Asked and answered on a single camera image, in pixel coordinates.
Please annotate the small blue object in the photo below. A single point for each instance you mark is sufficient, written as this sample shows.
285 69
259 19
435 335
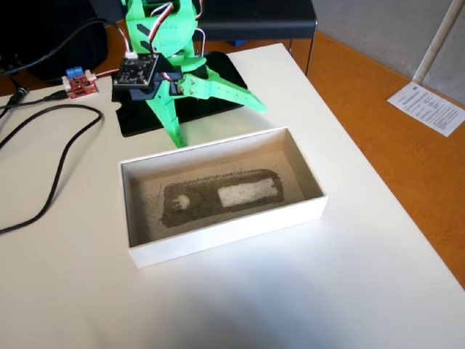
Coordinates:
238 43

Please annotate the red circuit board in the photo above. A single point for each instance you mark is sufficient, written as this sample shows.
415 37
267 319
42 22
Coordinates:
80 85

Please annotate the dark blue camera mount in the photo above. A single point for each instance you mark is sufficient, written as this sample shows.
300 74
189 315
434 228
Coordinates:
145 94

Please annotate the white cardboard box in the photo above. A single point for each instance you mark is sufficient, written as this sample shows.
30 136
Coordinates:
225 203

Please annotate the black rectangular mat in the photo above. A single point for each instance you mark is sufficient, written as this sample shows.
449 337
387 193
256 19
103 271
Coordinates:
218 69

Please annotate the white pole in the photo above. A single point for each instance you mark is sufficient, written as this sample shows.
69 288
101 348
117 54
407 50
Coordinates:
436 40

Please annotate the black chair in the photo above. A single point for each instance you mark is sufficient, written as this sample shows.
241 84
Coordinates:
261 18

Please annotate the printed white paper sheet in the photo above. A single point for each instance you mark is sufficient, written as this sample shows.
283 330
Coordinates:
428 109

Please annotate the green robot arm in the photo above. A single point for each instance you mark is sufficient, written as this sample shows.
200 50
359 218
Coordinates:
170 32

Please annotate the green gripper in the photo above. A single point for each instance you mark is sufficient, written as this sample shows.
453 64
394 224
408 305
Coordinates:
192 84

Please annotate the black camera circuit board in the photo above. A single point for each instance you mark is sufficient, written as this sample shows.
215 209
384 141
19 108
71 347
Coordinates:
136 72

